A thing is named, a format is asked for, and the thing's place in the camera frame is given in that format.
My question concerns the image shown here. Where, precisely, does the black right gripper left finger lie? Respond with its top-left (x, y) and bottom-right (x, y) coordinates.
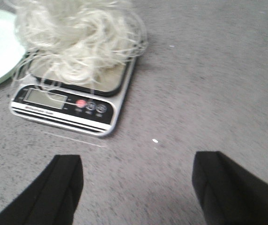
top-left (0, 155), bottom-right (83, 225)

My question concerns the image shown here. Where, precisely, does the black silver kitchen scale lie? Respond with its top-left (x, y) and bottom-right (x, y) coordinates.
top-left (10, 58), bottom-right (137, 137)

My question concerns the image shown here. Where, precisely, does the white vermicelli noodle bundle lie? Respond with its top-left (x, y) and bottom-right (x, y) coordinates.
top-left (7, 0), bottom-right (148, 87)

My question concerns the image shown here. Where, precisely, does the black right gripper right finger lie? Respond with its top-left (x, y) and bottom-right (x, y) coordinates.
top-left (192, 151), bottom-right (268, 225)

